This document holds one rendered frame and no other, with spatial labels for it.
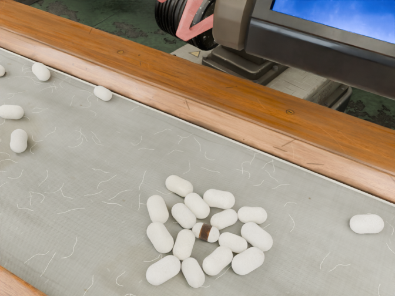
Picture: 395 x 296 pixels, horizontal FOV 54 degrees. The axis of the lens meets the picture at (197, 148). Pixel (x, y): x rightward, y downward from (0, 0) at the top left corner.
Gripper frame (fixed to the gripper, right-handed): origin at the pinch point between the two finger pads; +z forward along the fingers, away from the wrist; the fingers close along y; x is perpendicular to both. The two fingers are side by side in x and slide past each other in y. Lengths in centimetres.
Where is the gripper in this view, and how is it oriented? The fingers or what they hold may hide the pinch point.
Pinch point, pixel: (172, 12)
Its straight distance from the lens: 48.0
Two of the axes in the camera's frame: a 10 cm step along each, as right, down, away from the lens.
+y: -3.3, -6.9, 6.5
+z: -6.3, 6.7, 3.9
